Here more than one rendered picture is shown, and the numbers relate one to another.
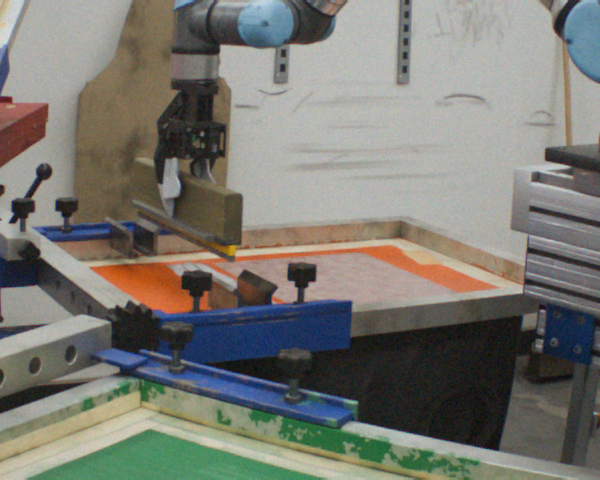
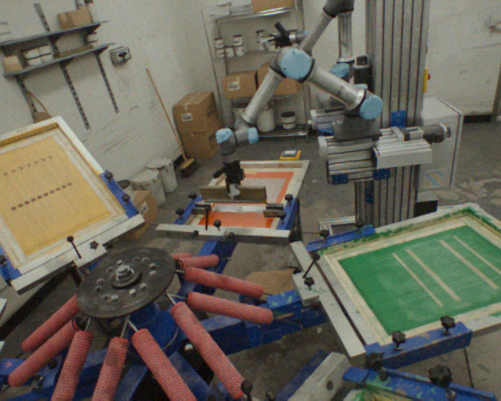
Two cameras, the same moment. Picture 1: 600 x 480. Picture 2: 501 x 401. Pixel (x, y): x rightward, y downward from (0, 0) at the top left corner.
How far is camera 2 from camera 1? 1.39 m
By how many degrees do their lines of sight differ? 39
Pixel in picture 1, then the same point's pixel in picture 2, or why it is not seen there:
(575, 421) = not seen: hidden behind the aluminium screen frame
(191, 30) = (230, 146)
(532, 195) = (328, 151)
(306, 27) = not seen: hidden behind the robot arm
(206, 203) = (252, 192)
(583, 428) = not seen: hidden behind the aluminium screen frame
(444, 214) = (141, 145)
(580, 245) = (346, 157)
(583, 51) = (367, 114)
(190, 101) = (234, 167)
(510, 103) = (143, 103)
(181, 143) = (234, 179)
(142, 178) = (207, 192)
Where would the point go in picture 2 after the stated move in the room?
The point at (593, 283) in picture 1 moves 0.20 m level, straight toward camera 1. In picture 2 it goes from (351, 165) to (380, 177)
